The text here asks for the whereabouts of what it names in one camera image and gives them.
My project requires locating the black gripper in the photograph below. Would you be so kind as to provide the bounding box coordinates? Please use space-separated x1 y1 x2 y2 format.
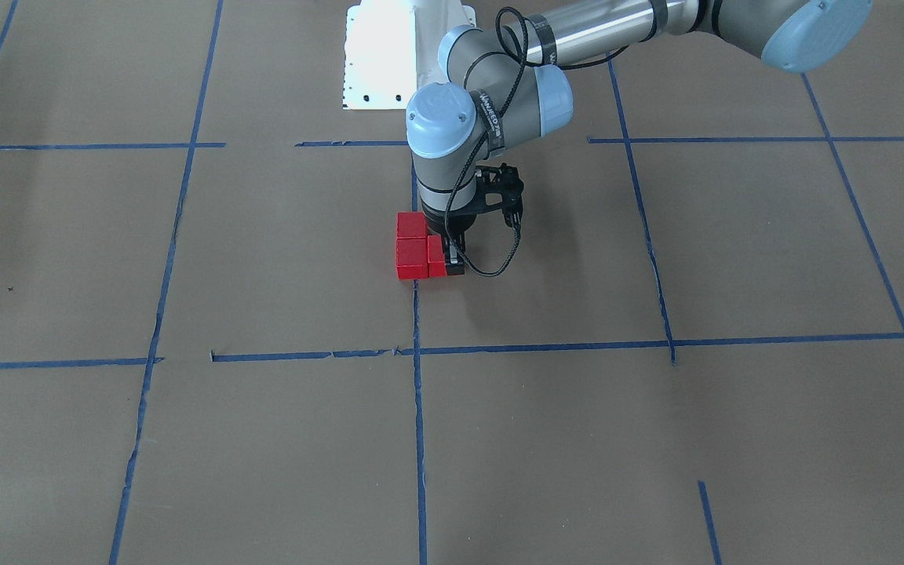
425 163 524 276

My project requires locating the red block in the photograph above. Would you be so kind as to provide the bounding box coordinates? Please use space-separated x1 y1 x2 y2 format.
395 237 429 280
395 212 429 240
426 235 449 279

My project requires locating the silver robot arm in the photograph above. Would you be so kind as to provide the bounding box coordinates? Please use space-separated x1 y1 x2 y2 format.
395 1 872 279

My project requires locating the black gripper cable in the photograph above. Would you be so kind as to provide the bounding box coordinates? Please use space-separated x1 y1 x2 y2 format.
444 6 633 279

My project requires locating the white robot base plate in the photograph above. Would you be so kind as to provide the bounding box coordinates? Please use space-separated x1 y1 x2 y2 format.
342 0 485 111

